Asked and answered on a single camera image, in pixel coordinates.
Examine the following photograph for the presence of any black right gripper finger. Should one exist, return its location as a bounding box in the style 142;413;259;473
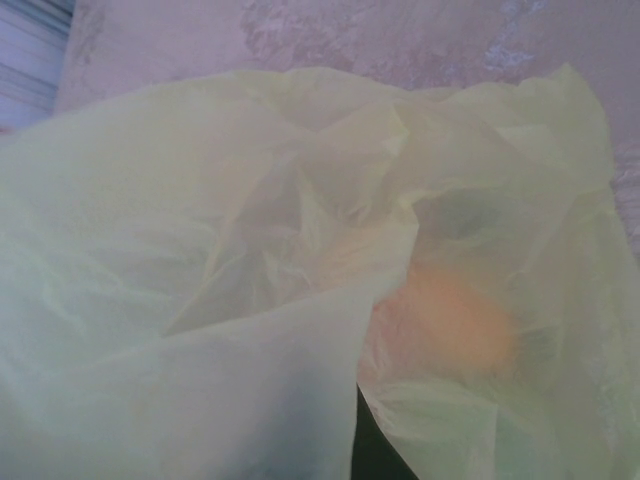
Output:
352;379;426;480

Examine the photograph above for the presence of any small orange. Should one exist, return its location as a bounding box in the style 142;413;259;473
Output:
379;262;516;381

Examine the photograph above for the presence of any yellow-green printed plastic bag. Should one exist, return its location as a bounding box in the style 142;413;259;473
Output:
0;62;640;480

